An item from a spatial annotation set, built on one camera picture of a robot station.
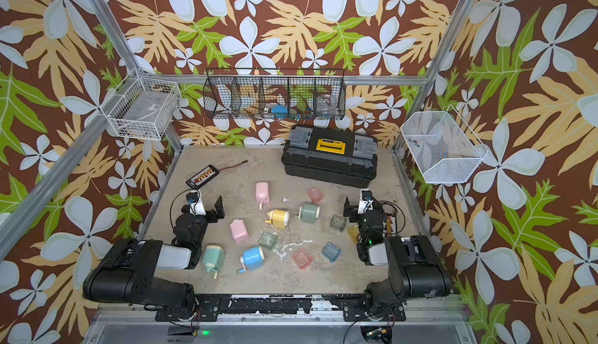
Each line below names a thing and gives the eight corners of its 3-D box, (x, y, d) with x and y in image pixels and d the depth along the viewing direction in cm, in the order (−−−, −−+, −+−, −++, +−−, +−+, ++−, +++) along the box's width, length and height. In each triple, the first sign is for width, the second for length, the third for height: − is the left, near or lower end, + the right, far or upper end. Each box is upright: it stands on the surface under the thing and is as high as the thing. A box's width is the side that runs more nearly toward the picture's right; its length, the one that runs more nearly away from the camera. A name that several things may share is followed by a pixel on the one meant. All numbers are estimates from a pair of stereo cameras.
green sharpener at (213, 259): (204, 279, 81) (198, 274, 76) (211, 251, 87) (205, 244, 82) (221, 279, 81) (215, 274, 76) (226, 251, 87) (222, 244, 82)
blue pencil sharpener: (242, 272, 83) (238, 267, 77) (245, 252, 87) (241, 246, 81) (263, 272, 83) (260, 267, 77) (265, 252, 87) (262, 246, 81)
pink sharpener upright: (256, 208, 100) (253, 199, 93) (258, 192, 105) (256, 182, 99) (269, 208, 100) (267, 199, 93) (270, 192, 105) (268, 182, 99)
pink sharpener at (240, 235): (238, 247, 88) (235, 241, 83) (232, 229, 92) (228, 222, 87) (251, 240, 89) (249, 234, 85) (244, 223, 94) (242, 217, 89)
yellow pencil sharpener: (266, 228, 93) (264, 220, 87) (267, 218, 96) (265, 209, 90) (289, 228, 93) (288, 220, 87) (289, 218, 96) (288, 209, 90)
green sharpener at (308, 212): (297, 219, 96) (297, 211, 90) (301, 208, 99) (301, 199, 93) (315, 226, 94) (317, 218, 88) (319, 214, 97) (321, 206, 91)
